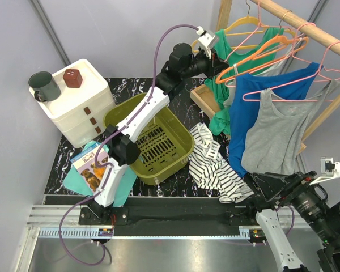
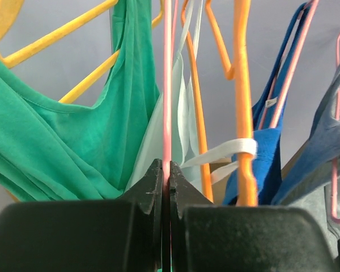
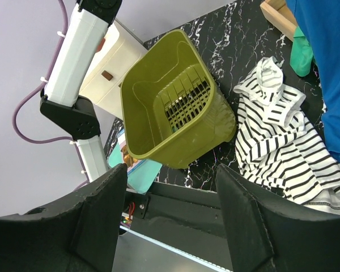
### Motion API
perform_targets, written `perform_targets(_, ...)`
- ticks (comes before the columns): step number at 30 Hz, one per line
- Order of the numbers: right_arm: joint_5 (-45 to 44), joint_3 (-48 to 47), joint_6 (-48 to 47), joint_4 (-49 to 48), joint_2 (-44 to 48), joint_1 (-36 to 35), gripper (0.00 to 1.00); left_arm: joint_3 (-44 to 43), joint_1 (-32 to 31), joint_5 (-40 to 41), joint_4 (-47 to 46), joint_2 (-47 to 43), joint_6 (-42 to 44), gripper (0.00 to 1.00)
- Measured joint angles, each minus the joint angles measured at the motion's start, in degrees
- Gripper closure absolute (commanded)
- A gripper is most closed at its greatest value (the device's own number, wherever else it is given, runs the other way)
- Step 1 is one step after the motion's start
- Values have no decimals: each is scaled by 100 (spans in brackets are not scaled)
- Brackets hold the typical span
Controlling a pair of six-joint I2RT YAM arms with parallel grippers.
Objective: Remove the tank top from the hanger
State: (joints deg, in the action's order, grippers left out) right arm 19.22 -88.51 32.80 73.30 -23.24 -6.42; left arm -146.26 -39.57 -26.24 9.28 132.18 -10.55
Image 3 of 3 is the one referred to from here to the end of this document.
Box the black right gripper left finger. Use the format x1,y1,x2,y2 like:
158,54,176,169
0,164,128,271

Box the white drawer unit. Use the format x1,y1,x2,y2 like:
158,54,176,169
79,21,147,119

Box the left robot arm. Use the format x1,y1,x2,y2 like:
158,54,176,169
40,1,122,181

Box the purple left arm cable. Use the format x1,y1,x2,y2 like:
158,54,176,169
11,0,91,190

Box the blue tank top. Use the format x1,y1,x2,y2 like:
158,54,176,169
286,1,340,162

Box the wooden clothes rack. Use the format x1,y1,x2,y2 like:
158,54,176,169
260,0,298,41

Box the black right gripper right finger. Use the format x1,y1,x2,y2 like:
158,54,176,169
216,164,340,271

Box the olive green plastic basket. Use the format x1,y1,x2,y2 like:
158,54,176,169
121,29,236,169

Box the black white striped tank top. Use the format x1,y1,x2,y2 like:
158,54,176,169
233,57,340,215

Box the white cable duct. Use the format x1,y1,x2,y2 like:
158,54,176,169
120,223,230,272

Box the green tank top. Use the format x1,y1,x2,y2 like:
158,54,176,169
290,27,314,77

